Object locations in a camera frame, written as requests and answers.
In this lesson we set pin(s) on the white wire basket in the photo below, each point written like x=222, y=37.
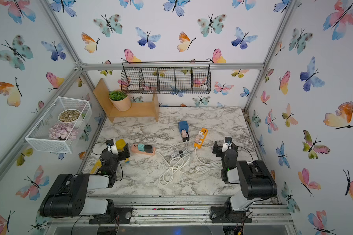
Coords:
x=38, y=136

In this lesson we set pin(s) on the yellow toy shovel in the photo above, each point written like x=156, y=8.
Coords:
x=107, y=167

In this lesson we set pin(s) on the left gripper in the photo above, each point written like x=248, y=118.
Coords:
x=123, y=157

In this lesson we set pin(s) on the orange power strip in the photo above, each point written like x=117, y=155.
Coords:
x=200, y=138

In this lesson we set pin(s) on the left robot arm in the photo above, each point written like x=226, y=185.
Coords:
x=68, y=195

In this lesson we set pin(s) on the bowl of pebbles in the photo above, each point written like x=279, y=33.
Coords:
x=69, y=116

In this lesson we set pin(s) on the teal plug adapter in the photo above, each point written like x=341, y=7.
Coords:
x=141, y=147

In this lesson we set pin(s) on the black wire basket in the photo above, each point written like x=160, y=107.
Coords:
x=175, y=78

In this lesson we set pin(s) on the pink succulent flowers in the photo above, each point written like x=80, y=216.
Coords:
x=63, y=132

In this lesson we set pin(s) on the wooden shelf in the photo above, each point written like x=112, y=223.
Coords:
x=138, y=109

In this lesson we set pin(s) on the pink plug adapter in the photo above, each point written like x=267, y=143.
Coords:
x=184, y=134

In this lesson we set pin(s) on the blue plug adapter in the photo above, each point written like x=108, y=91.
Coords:
x=183, y=125

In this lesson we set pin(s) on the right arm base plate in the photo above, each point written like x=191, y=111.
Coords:
x=223, y=214

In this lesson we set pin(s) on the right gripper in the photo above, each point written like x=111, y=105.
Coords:
x=219, y=149

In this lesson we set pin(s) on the pink power strip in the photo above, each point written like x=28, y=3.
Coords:
x=134, y=149

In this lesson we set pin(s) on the cable bundle of black strip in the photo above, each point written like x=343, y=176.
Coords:
x=181, y=154

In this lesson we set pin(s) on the black plug adapter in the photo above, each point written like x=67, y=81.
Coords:
x=148, y=148

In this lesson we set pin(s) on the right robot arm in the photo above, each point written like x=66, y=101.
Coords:
x=254, y=178

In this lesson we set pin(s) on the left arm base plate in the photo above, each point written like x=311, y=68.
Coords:
x=114, y=215

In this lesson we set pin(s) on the black power strip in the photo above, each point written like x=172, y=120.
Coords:
x=185, y=139

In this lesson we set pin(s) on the potted green plant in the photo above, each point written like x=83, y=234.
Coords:
x=120, y=100

